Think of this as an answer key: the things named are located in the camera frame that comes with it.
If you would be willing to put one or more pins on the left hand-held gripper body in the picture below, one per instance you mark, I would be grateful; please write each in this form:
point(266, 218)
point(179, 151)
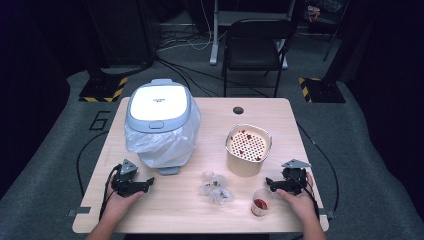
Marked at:
point(126, 185)

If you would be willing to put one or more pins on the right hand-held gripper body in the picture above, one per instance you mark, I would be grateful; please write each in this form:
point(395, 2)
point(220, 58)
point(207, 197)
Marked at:
point(295, 180)

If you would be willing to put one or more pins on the clear plastic cup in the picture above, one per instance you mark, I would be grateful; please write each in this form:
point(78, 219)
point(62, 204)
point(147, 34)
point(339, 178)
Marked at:
point(261, 194)

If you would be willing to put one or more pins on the red food scraps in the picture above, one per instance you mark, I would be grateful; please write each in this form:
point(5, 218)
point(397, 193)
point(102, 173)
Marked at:
point(260, 204)

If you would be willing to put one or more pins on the person's left hand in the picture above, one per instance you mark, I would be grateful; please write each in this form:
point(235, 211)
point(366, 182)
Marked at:
point(118, 206)

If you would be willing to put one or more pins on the person's right hand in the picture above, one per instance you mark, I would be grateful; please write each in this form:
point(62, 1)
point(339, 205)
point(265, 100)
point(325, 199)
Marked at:
point(301, 205)

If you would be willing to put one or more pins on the beige strainer container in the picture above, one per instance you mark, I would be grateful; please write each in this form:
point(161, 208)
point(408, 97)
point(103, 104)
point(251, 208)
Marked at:
point(245, 168)

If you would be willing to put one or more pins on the white plastic bin bag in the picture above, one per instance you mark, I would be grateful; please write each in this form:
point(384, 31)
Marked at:
point(166, 146)

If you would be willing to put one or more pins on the red food bits on strainer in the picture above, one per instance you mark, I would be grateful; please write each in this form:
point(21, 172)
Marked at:
point(248, 136)

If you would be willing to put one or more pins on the crumpled clear plastic wrap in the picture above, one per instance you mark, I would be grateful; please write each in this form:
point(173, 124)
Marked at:
point(215, 190)

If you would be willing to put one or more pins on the grey lidded trash can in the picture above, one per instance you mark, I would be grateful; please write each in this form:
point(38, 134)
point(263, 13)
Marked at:
point(158, 103)

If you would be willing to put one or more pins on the black stand base striped tape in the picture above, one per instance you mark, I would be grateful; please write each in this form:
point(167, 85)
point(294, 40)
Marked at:
point(325, 91)
point(100, 90)

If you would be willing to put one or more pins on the black folding chair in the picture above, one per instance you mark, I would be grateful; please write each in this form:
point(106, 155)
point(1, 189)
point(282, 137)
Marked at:
point(255, 50)

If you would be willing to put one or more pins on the colourful object on shelf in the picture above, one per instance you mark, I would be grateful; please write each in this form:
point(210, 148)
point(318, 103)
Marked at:
point(313, 13)

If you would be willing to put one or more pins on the grey table bracket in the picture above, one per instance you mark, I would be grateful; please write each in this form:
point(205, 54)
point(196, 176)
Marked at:
point(80, 210)
point(330, 214)

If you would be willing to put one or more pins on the white desk frame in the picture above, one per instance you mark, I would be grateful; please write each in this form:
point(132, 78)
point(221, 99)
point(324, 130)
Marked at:
point(215, 40)

